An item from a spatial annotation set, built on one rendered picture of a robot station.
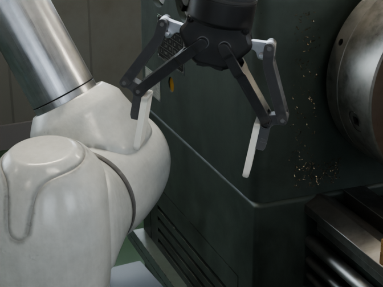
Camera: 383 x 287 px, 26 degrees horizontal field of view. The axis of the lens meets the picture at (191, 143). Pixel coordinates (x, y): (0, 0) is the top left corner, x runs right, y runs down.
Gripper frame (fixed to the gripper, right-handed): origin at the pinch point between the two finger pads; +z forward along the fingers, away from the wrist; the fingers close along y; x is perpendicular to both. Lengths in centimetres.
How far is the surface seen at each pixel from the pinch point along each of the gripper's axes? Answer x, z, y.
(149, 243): 74, 59, -15
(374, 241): 22.8, 17.8, 27.0
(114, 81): 285, 102, -78
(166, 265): 64, 58, -9
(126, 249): 165, 119, -36
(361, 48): 29.7, -9.1, 18.0
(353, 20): 35.3, -11.7, 16.0
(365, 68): 27.1, -7.1, 19.1
